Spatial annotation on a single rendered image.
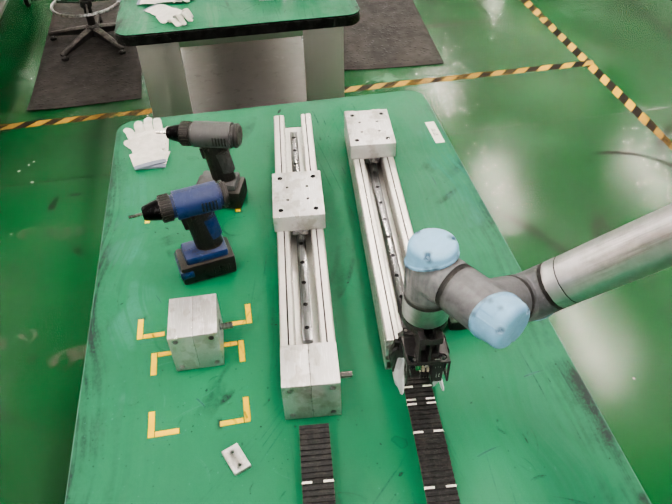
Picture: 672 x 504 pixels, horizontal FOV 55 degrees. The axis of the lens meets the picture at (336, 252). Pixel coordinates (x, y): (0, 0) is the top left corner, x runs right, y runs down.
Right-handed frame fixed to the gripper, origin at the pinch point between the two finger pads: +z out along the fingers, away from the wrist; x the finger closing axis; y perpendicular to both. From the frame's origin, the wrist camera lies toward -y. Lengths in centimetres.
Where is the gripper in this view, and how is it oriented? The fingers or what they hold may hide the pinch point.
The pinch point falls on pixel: (416, 379)
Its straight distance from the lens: 120.4
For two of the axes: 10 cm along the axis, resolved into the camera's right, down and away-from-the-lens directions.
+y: 0.9, 6.7, -7.4
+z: 0.3, 7.4, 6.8
